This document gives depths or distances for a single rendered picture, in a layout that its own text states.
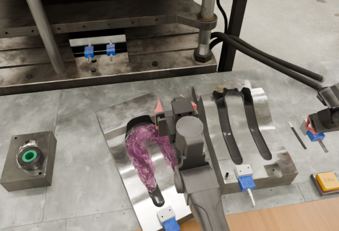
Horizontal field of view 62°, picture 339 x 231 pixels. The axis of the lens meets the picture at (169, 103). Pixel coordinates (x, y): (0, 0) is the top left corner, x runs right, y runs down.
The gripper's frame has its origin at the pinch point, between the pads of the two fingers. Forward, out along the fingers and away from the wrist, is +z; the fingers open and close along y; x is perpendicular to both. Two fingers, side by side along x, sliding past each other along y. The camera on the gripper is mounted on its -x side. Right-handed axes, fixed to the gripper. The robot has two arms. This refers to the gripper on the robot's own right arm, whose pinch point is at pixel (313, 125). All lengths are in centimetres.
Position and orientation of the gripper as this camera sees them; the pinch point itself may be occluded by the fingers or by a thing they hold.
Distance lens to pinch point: 114.2
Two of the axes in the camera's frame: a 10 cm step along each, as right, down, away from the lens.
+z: -0.7, 2.5, 9.7
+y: -9.9, 1.2, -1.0
